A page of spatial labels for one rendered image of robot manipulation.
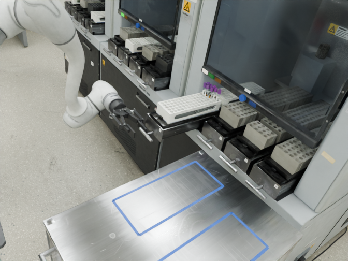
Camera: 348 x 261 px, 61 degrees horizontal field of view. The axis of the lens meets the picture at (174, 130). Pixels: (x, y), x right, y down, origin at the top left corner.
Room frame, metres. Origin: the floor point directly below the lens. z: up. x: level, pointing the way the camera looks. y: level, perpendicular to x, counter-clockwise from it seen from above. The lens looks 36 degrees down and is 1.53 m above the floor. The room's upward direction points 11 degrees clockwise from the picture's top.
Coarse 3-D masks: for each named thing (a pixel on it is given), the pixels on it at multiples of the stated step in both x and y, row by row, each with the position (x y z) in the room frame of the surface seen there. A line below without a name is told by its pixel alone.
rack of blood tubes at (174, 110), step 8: (184, 96) 1.19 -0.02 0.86; (192, 96) 1.22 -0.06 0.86; (200, 96) 1.23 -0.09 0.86; (208, 96) 1.24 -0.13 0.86; (160, 104) 1.08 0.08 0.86; (168, 104) 1.10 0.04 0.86; (176, 104) 1.11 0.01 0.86; (184, 104) 1.12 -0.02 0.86; (192, 104) 1.15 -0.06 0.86; (200, 104) 1.16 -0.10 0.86; (208, 104) 1.16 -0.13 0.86; (216, 104) 1.20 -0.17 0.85; (160, 112) 1.07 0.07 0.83; (168, 112) 1.03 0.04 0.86; (176, 112) 1.04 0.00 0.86; (184, 112) 1.07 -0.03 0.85; (192, 112) 1.16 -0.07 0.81; (200, 112) 1.14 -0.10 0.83; (168, 120) 1.02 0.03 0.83; (176, 120) 1.05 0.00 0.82
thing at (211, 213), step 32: (192, 160) 0.82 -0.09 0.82; (128, 192) 0.61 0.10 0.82; (160, 192) 0.64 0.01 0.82; (192, 192) 0.66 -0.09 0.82; (224, 192) 0.69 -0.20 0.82; (64, 224) 0.46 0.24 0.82; (96, 224) 0.48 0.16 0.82; (128, 224) 0.50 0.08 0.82; (160, 224) 0.52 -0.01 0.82; (192, 224) 0.54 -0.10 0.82; (224, 224) 0.56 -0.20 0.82; (256, 224) 0.58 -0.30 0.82; (288, 224) 0.60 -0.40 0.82; (64, 256) 0.38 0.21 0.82; (96, 256) 0.39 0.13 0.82; (128, 256) 0.41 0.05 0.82; (160, 256) 0.42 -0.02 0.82; (192, 256) 0.44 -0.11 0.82; (224, 256) 0.46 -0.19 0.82; (256, 256) 0.47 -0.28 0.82
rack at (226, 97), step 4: (224, 88) 1.35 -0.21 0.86; (224, 92) 1.30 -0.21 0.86; (228, 92) 1.32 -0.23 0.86; (216, 96) 1.27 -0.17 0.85; (220, 96) 1.25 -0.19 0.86; (224, 96) 1.27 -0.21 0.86; (228, 96) 1.27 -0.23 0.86; (232, 96) 1.28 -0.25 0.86; (236, 96) 1.28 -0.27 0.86; (224, 100) 1.23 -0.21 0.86; (228, 100) 1.24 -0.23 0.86; (232, 100) 1.34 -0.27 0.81; (236, 100) 1.35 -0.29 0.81; (224, 104) 1.23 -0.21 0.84
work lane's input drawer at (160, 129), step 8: (152, 112) 1.08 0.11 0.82; (216, 112) 1.19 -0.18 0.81; (152, 120) 1.05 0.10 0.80; (160, 120) 1.03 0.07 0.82; (184, 120) 1.07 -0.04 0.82; (192, 120) 1.10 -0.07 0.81; (200, 120) 1.12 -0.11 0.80; (152, 128) 1.04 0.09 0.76; (160, 128) 1.00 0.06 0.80; (168, 128) 1.00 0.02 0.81; (176, 128) 1.03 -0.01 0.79; (184, 128) 1.06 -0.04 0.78; (192, 128) 1.09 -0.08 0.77; (160, 136) 0.99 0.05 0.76; (168, 136) 1.01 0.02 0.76
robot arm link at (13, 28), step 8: (0, 0) 0.93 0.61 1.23; (8, 0) 0.94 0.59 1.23; (0, 8) 0.92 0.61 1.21; (8, 8) 0.93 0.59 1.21; (0, 16) 0.91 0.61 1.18; (8, 16) 0.92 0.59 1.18; (0, 24) 0.90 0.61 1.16; (8, 24) 0.92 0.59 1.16; (16, 24) 0.94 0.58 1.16; (0, 32) 0.90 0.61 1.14; (8, 32) 0.92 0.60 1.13; (16, 32) 0.94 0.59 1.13; (0, 40) 0.89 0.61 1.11
